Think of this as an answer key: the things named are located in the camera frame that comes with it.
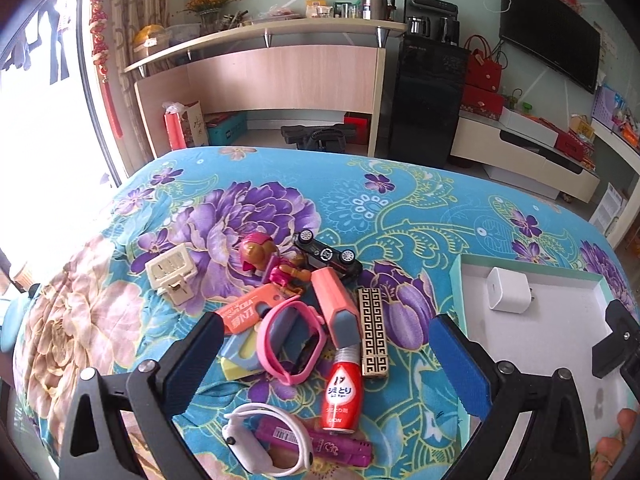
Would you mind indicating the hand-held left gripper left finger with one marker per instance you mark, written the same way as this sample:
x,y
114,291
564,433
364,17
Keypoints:
x,y
195,360

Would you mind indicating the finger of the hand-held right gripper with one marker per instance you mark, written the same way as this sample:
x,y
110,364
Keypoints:
x,y
612,345

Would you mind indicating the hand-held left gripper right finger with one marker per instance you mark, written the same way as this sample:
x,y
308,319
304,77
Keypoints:
x,y
460,360

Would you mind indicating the white shallow tray box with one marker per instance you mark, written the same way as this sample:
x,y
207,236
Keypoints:
x,y
550,320

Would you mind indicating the white smartwatch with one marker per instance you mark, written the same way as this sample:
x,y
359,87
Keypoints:
x,y
235,435

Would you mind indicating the red bottle with silver cap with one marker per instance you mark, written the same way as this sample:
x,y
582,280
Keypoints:
x,y
342,390

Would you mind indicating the salmon pink case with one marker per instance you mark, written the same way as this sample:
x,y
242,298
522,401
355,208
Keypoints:
x,y
330,290

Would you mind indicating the purple tube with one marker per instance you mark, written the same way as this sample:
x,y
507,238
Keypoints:
x,y
340,447

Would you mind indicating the person's right hand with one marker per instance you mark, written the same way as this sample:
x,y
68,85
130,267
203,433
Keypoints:
x,y
617,450

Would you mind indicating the white charger cube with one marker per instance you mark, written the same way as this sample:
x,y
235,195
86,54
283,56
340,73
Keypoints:
x,y
507,287

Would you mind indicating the gold black patterned box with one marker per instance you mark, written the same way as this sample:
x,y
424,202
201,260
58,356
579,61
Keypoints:
x,y
372,330

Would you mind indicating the beige plug adapter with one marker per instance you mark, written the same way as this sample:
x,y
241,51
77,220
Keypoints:
x,y
170,265

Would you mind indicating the pink puppy toy figure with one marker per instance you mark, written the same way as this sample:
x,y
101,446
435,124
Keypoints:
x,y
255,250

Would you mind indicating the black toy car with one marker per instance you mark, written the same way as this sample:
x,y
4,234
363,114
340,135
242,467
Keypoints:
x,y
325,255

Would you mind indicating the floral blue blanket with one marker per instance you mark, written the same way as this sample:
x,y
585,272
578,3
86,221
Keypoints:
x,y
350,195

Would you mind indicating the red patterned box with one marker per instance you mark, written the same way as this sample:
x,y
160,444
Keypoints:
x,y
575,145

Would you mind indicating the white side shelf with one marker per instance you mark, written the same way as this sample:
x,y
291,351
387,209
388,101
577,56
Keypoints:
x,y
612,135

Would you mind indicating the cream television cabinet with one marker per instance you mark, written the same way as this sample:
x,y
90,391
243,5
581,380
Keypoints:
x,y
475,140

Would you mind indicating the small red paper bag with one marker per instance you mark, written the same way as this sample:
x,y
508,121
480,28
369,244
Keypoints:
x,y
175,132

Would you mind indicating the blue cardboard box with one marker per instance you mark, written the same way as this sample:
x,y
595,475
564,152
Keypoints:
x,y
225,132

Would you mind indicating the beige paper bag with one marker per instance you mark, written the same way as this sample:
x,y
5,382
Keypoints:
x,y
195,125

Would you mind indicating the colourful toy box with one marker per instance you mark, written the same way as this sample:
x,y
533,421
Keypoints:
x,y
607,105

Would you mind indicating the white flat box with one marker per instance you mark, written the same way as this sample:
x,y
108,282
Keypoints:
x,y
520,122

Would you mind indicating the small red box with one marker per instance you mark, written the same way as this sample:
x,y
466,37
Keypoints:
x,y
357,127

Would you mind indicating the black plastic equipment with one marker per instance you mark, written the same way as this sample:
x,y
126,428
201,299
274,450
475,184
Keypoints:
x,y
320,135

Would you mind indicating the red gift box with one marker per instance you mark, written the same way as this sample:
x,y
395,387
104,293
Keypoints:
x,y
480,102

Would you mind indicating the black water dispenser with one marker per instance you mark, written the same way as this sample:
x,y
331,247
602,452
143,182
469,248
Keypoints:
x,y
425,100

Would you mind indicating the light wooden desk with shelf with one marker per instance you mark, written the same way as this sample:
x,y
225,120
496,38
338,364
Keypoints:
x,y
300,75

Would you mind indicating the yellow food container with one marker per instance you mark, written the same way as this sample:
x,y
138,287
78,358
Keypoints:
x,y
147,37

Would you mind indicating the red hanging knot ornament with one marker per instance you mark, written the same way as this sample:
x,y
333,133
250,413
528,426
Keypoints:
x,y
100,25

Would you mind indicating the yellow flowers in vase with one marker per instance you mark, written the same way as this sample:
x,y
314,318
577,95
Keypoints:
x,y
212,0

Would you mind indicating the patterned curtain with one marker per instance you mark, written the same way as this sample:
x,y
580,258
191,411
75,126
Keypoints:
x,y
125,0

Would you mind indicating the steel thermos jug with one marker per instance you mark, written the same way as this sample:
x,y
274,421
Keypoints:
x,y
376,2

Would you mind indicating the black wall television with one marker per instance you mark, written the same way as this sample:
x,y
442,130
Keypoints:
x,y
550,40

